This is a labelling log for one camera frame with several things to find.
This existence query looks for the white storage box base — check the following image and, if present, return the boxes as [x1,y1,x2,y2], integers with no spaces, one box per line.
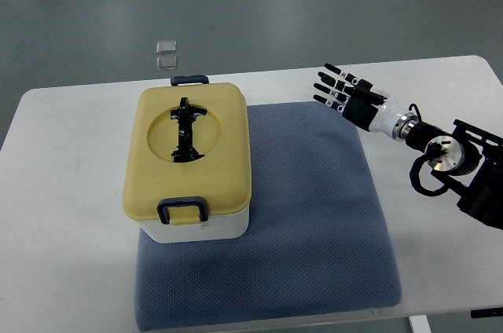
[138,205,250,243]

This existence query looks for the upper clear floor plate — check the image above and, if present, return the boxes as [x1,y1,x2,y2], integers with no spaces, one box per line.
[156,39,177,54]

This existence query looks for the black bracket under table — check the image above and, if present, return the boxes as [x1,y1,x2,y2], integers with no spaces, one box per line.
[470,307,503,319]

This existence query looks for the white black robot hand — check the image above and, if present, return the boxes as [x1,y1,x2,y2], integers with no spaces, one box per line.
[314,64,417,141]

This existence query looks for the blue grey cushion mat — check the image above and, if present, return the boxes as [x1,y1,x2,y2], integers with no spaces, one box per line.
[135,102,402,331]

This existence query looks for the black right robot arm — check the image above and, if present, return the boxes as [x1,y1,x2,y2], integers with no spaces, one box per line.
[399,104,502,229]

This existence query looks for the white table leg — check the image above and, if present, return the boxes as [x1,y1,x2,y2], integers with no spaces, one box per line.
[409,315,432,333]

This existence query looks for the yellow storage box lid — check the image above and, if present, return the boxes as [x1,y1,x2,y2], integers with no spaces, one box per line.
[123,82,252,225]

